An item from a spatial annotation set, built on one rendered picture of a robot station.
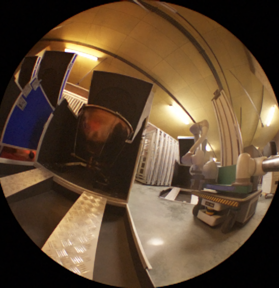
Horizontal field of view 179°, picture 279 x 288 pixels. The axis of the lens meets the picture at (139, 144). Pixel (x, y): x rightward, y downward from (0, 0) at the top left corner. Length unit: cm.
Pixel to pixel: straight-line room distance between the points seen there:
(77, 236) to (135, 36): 320
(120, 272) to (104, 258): 9
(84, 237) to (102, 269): 16
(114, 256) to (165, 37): 322
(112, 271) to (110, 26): 353
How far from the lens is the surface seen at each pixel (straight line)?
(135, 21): 290
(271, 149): 306
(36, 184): 79
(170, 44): 281
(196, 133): 133
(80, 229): 50
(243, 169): 90
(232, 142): 130
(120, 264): 49
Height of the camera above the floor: 46
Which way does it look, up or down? 16 degrees up
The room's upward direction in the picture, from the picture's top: 14 degrees clockwise
